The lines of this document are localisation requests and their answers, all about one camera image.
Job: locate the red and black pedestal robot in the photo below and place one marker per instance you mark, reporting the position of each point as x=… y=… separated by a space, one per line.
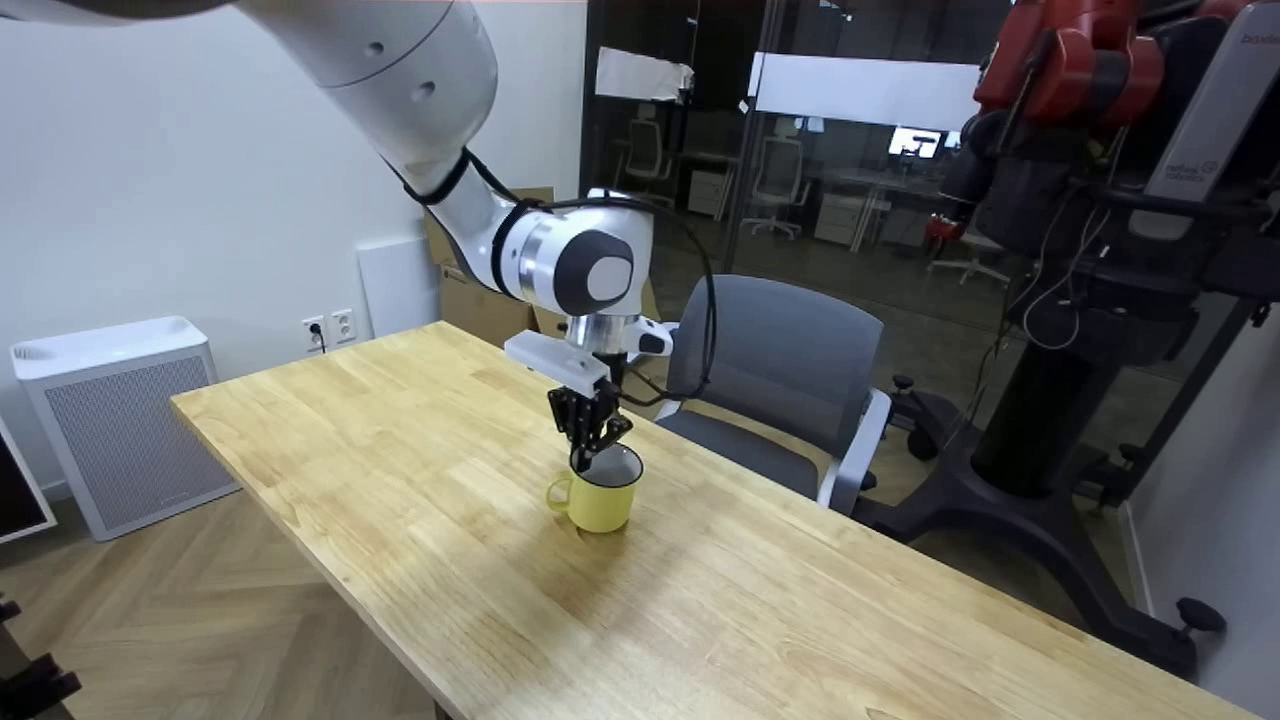
x=1066 y=61

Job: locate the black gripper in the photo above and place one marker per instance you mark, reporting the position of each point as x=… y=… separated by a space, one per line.
x=585 y=402

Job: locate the white air purifier unit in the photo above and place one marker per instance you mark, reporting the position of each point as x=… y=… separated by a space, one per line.
x=127 y=425

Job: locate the black stand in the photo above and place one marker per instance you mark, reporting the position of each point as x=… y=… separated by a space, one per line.
x=33 y=683

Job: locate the yellow enamel mug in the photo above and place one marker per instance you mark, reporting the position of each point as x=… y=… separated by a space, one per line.
x=607 y=510

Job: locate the white office desk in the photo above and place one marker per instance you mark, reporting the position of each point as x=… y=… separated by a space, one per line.
x=864 y=185

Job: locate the lit computer monitor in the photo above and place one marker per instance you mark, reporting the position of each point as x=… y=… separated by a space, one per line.
x=915 y=142

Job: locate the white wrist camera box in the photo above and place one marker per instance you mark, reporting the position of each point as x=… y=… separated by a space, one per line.
x=552 y=358

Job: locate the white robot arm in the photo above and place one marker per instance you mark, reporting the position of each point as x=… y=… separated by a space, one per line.
x=385 y=54

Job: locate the grey chair with white arms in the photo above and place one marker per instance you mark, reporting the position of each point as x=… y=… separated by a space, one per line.
x=781 y=353

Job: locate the white wall outlet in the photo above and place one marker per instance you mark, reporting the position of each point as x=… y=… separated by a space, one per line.
x=344 y=320
x=315 y=331

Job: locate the black framed panel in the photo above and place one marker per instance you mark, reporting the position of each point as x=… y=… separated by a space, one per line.
x=18 y=494

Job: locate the white leaning panel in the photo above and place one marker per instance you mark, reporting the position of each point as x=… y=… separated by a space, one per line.
x=398 y=284

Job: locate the large folded cardboard box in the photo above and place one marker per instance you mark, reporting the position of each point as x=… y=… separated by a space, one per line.
x=473 y=308

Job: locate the white office swivel chair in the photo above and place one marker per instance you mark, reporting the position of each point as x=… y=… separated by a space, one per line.
x=779 y=185
x=964 y=252

